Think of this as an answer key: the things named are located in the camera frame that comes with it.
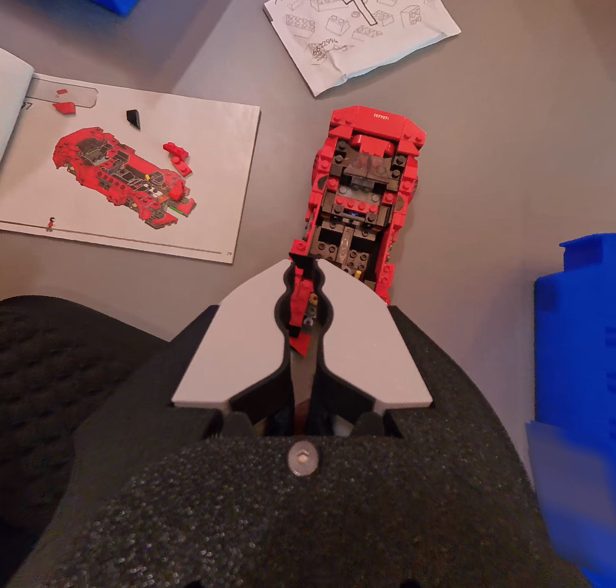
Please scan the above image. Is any crumpled white paper bag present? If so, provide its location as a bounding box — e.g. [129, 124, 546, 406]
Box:
[263, 0, 462, 98]

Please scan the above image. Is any blue plastic block right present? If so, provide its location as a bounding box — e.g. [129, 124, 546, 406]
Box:
[525, 233, 616, 588]

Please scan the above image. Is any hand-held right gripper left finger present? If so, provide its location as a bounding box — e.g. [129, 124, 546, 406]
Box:
[171, 259, 295, 414]

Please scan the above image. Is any red toy brick car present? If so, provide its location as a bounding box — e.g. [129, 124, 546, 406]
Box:
[290, 106, 427, 307]

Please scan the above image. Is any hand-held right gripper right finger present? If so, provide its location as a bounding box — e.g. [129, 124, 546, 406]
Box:
[313, 258, 434, 413]

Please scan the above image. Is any small red brick piece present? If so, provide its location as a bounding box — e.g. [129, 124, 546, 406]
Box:
[288, 255, 316, 358]

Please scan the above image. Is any toy car instruction booklet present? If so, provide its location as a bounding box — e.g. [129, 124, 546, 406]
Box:
[0, 47, 261, 265]

